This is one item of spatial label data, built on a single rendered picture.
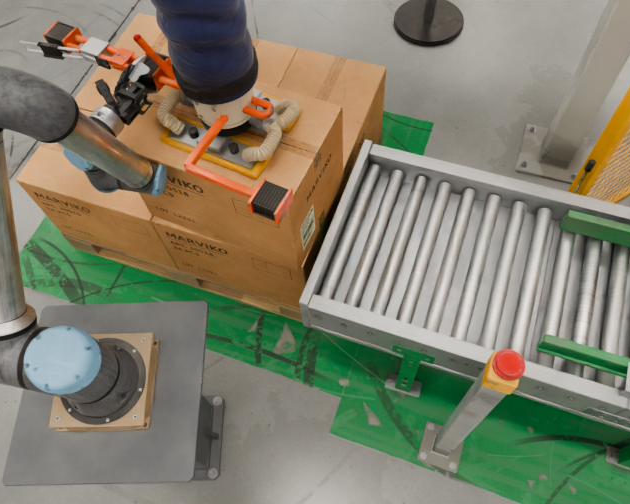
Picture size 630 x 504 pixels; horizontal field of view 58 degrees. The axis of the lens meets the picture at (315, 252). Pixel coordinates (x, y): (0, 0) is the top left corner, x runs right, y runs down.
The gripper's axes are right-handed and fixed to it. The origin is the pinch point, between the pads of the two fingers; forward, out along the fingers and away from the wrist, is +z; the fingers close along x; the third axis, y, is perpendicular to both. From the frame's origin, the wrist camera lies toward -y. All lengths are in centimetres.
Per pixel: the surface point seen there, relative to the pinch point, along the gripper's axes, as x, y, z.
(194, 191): -23.5, 23.6, -20.3
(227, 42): 25.5, 36.7, -4.1
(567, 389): -48, 147, -21
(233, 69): 17.7, 37.1, -4.7
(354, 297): -53, 78, -19
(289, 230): -26, 56, -19
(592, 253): -53, 143, 30
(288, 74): -53, 9, 61
